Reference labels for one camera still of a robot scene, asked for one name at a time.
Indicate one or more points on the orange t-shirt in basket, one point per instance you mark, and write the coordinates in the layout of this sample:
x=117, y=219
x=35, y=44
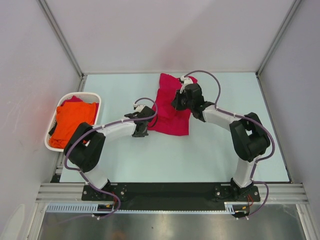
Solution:
x=68, y=118

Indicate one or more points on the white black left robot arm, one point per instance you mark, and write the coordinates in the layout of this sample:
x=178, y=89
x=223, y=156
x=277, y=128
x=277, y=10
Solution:
x=85, y=146

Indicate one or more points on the aluminium frame rail front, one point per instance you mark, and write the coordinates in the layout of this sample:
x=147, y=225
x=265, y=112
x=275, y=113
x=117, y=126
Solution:
x=279, y=193

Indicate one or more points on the white plastic laundry basket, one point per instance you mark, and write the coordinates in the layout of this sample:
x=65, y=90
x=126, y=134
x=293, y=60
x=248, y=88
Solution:
x=88, y=97

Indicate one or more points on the dark red shirt in basket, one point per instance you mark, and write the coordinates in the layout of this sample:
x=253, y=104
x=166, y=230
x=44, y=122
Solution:
x=73, y=99

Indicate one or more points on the white slotted cable duct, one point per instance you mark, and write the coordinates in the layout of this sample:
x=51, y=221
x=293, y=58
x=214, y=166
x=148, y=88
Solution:
x=86, y=208

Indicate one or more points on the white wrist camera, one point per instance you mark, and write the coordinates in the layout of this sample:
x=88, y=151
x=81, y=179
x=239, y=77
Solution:
x=138, y=107
x=185, y=80

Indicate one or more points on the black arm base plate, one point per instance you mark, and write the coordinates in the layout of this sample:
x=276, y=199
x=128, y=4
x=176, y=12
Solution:
x=169, y=196

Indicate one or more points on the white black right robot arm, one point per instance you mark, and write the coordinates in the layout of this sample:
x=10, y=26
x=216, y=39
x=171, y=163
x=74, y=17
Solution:
x=249, y=138

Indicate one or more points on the aluminium corner post right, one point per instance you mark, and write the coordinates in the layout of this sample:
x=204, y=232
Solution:
x=279, y=35

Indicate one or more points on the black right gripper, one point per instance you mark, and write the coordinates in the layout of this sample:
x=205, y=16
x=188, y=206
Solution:
x=176, y=102

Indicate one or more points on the aluminium corner post left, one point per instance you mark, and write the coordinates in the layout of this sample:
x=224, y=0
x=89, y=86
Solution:
x=44, y=6

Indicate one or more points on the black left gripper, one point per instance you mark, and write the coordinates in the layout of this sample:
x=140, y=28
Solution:
x=142, y=135

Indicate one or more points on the aluminium corner post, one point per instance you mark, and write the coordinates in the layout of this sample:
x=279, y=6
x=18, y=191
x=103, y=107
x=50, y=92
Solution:
x=279, y=35
x=44, y=6

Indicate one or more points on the crimson red t-shirt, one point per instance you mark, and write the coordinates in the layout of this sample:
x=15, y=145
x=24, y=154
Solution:
x=168, y=120

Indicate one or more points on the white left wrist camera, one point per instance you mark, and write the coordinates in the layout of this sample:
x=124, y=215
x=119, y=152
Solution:
x=138, y=107

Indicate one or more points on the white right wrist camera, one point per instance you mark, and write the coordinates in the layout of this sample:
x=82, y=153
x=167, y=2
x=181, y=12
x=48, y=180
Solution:
x=185, y=80

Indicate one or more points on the black garment in basket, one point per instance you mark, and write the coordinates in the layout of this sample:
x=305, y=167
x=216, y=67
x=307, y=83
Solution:
x=52, y=130

